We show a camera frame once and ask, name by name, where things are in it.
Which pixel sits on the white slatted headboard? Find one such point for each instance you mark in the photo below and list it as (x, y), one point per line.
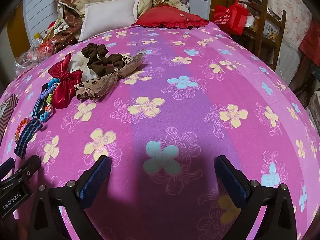
(40, 12)

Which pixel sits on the clear plastic bags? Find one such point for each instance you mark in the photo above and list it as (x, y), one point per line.
(27, 57)

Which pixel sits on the red frilled cushion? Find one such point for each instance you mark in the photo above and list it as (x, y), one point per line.
(170, 16)

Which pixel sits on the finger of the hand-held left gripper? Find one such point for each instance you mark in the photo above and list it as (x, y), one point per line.
(28, 166)
(6, 166)

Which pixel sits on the brown patterned quilt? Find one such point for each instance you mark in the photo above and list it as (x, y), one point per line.
(67, 17)

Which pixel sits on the red satin hair bow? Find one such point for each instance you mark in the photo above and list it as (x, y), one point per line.
(66, 85)

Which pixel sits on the black scrunchie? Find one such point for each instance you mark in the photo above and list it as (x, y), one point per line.
(87, 52)

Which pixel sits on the wooden chair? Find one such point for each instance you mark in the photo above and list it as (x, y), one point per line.
(260, 40)

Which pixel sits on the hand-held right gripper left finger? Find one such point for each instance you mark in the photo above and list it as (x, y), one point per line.
(96, 181)

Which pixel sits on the cream scrunchie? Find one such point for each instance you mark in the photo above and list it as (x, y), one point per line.
(77, 65)

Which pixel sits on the floral furniture cover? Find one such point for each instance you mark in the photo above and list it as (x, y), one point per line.
(287, 10)

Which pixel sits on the red printed shopping bag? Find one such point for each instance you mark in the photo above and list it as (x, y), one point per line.
(230, 17)

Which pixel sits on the striped shallow box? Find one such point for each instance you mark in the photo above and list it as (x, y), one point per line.
(11, 105)

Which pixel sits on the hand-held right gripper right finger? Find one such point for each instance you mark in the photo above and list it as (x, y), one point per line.
(232, 183)

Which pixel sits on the white pillow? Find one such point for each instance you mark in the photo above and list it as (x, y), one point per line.
(107, 17)

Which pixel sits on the pink floral bedsheet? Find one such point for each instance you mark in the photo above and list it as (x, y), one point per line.
(175, 105)

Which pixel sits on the brown scrunchie with leopard bow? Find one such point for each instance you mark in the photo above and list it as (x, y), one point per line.
(105, 67)

